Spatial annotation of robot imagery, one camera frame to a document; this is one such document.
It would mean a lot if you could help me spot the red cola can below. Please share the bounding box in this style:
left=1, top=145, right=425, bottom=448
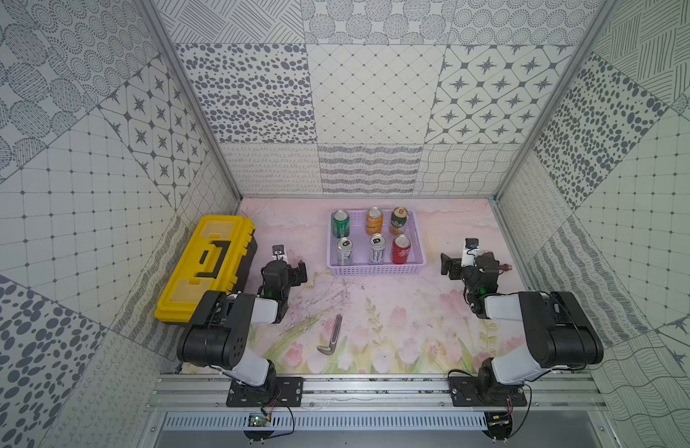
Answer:
left=392, top=234, right=411, bottom=264

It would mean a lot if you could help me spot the green gold-top drink can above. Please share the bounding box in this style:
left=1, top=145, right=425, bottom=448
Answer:
left=390, top=207, right=408, bottom=235

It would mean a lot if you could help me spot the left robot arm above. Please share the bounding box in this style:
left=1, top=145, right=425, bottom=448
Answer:
left=176, top=259, right=308, bottom=393

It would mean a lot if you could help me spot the purple perforated plastic basket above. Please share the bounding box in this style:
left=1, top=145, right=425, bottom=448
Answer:
left=326, top=209, right=427, bottom=276

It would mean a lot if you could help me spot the left green circuit board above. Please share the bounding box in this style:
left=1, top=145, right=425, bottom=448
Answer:
left=247, top=413, right=270, bottom=429

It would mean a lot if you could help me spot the aluminium mounting rail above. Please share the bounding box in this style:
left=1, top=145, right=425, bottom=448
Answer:
left=145, top=373, right=606, bottom=412

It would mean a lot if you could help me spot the green soda can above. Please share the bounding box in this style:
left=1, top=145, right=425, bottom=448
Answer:
left=331, top=209, right=350, bottom=239

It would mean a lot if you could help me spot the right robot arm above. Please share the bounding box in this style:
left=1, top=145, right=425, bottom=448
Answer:
left=440, top=253, right=604, bottom=396

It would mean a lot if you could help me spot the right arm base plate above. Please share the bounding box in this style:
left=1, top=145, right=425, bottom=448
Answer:
left=447, top=375, right=528, bottom=408

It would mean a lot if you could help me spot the white slotted cable duct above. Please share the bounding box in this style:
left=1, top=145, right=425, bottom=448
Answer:
left=163, top=411, right=486, bottom=432

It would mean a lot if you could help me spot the grey metal allen key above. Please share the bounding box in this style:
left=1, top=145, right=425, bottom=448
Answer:
left=317, top=314, right=342, bottom=356

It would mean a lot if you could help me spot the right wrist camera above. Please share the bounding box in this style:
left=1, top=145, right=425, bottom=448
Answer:
left=461, top=238, right=479, bottom=267

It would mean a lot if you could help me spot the right circuit board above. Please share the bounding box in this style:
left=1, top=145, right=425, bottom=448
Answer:
left=484, top=413, right=513, bottom=441

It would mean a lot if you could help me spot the yellow plastic toolbox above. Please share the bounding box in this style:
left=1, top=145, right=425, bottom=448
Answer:
left=155, top=215, right=257, bottom=325

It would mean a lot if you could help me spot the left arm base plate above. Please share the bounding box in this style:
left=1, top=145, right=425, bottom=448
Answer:
left=227, top=376, right=304, bottom=408

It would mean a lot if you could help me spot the orange soda can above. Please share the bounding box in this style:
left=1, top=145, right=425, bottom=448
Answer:
left=366, top=207, right=383, bottom=235

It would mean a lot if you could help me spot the silver slim drink can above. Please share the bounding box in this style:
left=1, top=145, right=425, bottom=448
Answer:
left=337, top=237, right=354, bottom=266

